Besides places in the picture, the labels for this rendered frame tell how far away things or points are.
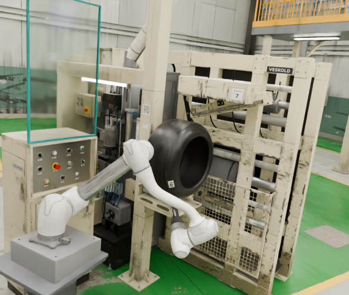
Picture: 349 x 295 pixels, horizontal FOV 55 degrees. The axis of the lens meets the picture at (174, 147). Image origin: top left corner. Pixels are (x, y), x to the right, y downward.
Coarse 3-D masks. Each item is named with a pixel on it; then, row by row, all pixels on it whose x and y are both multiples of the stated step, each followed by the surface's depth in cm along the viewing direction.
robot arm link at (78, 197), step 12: (144, 144) 197; (108, 168) 206; (120, 168) 204; (96, 180) 207; (108, 180) 206; (72, 192) 210; (84, 192) 209; (96, 192) 210; (72, 204) 208; (84, 204) 212; (72, 216) 211
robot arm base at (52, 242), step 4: (64, 232) 200; (36, 236) 197; (40, 236) 193; (44, 236) 192; (48, 236) 192; (52, 236) 193; (56, 236) 194; (60, 236) 196; (64, 236) 198; (68, 236) 203; (32, 240) 194; (36, 240) 194; (40, 240) 193; (44, 240) 192; (48, 240) 192; (52, 240) 193; (56, 240) 194; (60, 240) 195; (64, 240) 195; (68, 240) 196; (40, 244) 192; (44, 244) 191; (48, 244) 191; (52, 244) 191; (56, 244) 192; (60, 244) 196; (68, 244) 196; (52, 248) 189
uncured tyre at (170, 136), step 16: (160, 128) 239; (176, 128) 234; (192, 128) 236; (160, 144) 230; (176, 144) 226; (192, 144) 277; (208, 144) 255; (160, 160) 228; (176, 160) 226; (192, 160) 279; (208, 160) 262; (160, 176) 230; (176, 176) 230; (192, 176) 273; (176, 192) 237; (192, 192) 252
